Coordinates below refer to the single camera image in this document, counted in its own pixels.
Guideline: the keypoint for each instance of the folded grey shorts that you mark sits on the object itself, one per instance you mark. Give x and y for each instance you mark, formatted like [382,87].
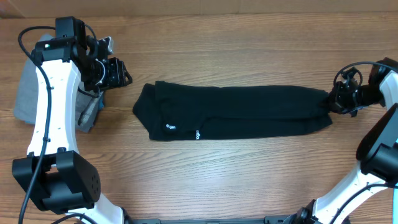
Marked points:
[25,109]

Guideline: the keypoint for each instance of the light blue item right edge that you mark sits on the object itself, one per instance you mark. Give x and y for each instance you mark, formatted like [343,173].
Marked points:
[395,207]

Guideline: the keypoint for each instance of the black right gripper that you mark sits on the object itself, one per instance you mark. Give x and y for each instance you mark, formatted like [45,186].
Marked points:
[336,103]

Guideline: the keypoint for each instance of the blue garment under shorts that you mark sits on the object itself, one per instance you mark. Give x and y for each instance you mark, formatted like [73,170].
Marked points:
[101,103]

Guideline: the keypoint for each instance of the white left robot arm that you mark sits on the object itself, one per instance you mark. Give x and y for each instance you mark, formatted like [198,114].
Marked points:
[53,174]

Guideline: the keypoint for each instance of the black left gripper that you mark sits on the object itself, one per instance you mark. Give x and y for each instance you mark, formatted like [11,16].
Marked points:
[118,71]

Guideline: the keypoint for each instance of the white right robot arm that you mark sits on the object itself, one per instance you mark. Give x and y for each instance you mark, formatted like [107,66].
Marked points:
[376,155]

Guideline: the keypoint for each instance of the black t-shirt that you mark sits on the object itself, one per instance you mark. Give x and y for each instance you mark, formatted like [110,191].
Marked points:
[172,112]

